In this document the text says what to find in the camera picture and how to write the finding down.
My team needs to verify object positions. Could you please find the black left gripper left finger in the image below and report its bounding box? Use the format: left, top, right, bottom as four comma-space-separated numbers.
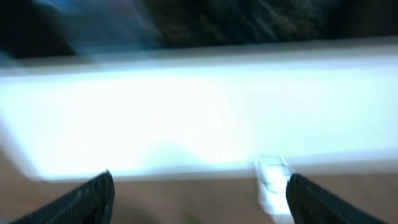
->
10, 171, 115, 224

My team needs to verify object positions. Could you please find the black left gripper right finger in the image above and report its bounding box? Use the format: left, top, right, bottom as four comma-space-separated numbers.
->
285, 174, 385, 224

